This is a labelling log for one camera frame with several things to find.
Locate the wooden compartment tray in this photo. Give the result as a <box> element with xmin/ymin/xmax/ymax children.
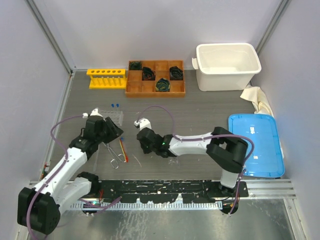
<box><xmin>125</xmin><ymin>60</ymin><xmax>186</xmax><ymax>98</ymax></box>

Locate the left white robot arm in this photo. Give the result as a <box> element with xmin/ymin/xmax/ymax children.
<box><xmin>17</xmin><ymin>114</ymin><xmax>124</xmax><ymax>239</ymax></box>

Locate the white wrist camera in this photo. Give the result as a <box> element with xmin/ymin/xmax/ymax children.
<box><xmin>82</xmin><ymin>108</ymin><xmax>104</xmax><ymax>121</ymax></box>
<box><xmin>133</xmin><ymin>118</ymin><xmax>152</xmax><ymax>131</ymax></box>

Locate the rolled tie top left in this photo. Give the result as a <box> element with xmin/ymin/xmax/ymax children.
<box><xmin>129</xmin><ymin>61</ymin><xmax>142</xmax><ymax>71</ymax></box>

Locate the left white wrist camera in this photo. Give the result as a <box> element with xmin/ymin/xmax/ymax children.
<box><xmin>82</xmin><ymin>108</ymin><xmax>104</xmax><ymax>121</ymax></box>

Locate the white plastic tub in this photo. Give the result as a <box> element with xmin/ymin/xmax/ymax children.
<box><xmin>191</xmin><ymin>43</ymin><xmax>262</xmax><ymax>92</ymax></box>

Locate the red yellow stick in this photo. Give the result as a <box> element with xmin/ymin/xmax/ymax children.
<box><xmin>119</xmin><ymin>137</ymin><xmax>129</xmax><ymax>163</ymax></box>

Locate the cream cloth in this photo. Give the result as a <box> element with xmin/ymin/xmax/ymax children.
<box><xmin>239</xmin><ymin>84</ymin><xmax>285</xmax><ymax>158</ymax></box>

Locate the blue plastic lid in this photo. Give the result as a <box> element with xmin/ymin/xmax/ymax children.
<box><xmin>228</xmin><ymin>113</ymin><xmax>285</xmax><ymax>179</ymax></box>

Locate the clear well plate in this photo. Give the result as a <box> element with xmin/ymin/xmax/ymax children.
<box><xmin>100</xmin><ymin>110</ymin><xmax>124</xmax><ymax>126</ymax></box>

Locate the yellow test tube rack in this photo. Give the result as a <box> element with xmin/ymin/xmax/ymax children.
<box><xmin>86</xmin><ymin>68</ymin><xmax>127</xmax><ymax>89</ymax></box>

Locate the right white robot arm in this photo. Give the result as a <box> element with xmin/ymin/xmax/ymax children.
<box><xmin>136</xmin><ymin>127</ymin><xmax>250</xmax><ymax>197</ymax></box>

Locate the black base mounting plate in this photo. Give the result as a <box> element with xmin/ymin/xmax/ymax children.
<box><xmin>83</xmin><ymin>180</ymin><xmax>236</xmax><ymax>204</ymax></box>

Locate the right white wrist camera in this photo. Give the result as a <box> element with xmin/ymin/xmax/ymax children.
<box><xmin>133</xmin><ymin>118</ymin><xmax>152</xmax><ymax>131</ymax></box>

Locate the rolled tie blue pattern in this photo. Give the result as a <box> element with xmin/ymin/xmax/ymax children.
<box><xmin>169</xmin><ymin>66</ymin><xmax>184</xmax><ymax>81</ymax></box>

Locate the clear plastic pipette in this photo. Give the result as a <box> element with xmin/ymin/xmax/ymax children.
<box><xmin>93</xmin><ymin>149</ymin><xmax>100</xmax><ymax>172</ymax></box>

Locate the rolled tie orange pattern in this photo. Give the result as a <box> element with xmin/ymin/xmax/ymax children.
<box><xmin>142</xmin><ymin>66</ymin><xmax>156</xmax><ymax>81</ymax></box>

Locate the metal test tube holder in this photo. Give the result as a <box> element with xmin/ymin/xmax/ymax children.
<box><xmin>103</xmin><ymin>143</ymin><xmax>126</xmax><ymax>170</ymax></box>

